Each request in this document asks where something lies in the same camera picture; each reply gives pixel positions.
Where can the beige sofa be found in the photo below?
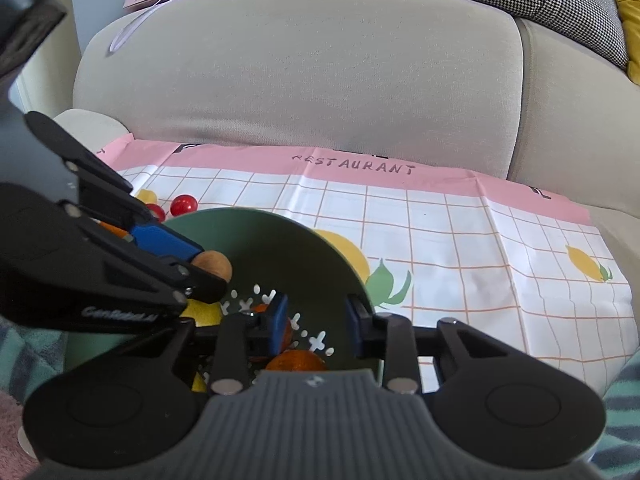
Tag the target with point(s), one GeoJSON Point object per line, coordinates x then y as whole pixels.
{"type": "Point", "coordinates": [300, 85]}

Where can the small red cherry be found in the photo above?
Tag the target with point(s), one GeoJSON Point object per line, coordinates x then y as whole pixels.
{"type": "Point", "coordinates": [182, 205]}
{"type": "Point", "coordinates": [157, 211]}

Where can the yellow cushion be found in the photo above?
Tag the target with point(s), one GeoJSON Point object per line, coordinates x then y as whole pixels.
{"type": "Point", "coordinates": [627, 10]}

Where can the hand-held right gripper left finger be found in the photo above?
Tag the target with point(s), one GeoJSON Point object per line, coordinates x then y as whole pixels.
{"type": "Point", "coordinates": [277, 322]}

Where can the pink checked printed cloth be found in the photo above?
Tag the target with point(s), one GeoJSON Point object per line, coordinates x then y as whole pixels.
{"type": "Point", "coordinates": [450, 260]}

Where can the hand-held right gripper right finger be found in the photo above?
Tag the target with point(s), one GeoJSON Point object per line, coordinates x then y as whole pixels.
{"type": "Point", "coordinates": [356, 327]}

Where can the small brown kiwi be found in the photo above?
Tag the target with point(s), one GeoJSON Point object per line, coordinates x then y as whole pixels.
{"type": "Point", "coordinates": [216, 264]}

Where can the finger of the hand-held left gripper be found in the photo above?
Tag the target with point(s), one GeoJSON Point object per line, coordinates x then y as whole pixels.
{"type": "Point", "coordinates": [165, 242]}
{"type": "Point", "coordinates": [200, 282]}

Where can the yellow green pear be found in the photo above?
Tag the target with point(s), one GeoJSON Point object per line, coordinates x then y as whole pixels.
{"type": "Point", "coordinates": [202, 314]}

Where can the pink fluffy cloth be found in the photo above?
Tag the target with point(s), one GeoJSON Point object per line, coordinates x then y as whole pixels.
{"type": "Point", "coordinates": [10, 415]}

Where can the green plastic colander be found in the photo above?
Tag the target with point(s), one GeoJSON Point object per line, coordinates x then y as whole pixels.
{"type": "Point", "coordinates": [280, 250]}

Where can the teal striped towel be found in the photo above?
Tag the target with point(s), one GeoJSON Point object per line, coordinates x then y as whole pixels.
{"type": "Point", "coordinates": [620, 410]}

